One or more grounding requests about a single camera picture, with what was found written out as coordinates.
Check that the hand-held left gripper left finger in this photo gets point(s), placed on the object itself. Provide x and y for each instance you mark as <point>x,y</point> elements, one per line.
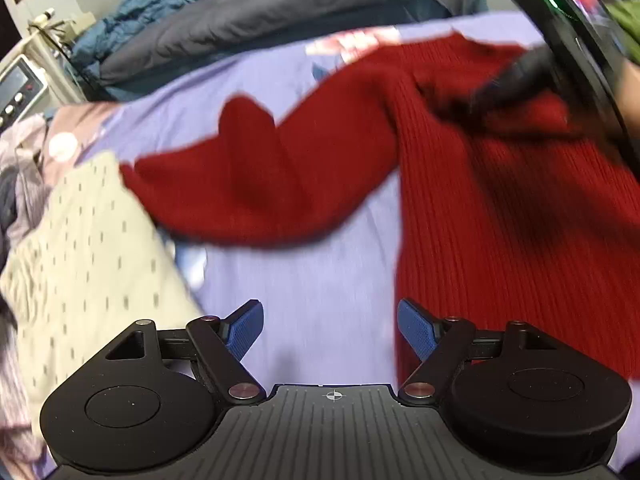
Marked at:
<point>245,332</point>

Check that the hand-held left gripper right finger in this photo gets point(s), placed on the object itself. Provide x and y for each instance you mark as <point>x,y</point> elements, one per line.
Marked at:
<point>415,332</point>

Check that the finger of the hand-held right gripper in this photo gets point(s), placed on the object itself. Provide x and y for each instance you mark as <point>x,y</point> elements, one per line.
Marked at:
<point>515,82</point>

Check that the red knitted cardigan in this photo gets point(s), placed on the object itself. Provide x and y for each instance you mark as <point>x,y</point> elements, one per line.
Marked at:
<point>310,180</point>

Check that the person's right forearm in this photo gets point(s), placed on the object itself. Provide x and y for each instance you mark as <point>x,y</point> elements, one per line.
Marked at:
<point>629,25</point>

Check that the purple bed sheet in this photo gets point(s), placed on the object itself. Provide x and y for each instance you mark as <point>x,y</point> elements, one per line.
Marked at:
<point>310,290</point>

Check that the beige patterned cloth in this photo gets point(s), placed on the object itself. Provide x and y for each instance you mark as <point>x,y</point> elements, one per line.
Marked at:
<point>90,260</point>

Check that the pink cloth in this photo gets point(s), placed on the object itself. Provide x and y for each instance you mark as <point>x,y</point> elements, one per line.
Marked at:
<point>75,130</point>

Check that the dark grey duvet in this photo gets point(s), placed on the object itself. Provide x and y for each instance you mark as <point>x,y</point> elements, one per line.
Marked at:
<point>250,25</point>

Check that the lilac crumpled cloth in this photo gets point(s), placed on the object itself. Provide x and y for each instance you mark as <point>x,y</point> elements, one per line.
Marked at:
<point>22,160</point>

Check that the grey appliance with knobs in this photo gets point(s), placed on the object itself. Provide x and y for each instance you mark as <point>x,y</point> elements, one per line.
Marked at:
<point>20,90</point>

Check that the blue duvet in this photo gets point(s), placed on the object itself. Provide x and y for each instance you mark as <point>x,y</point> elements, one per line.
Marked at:
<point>165,5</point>

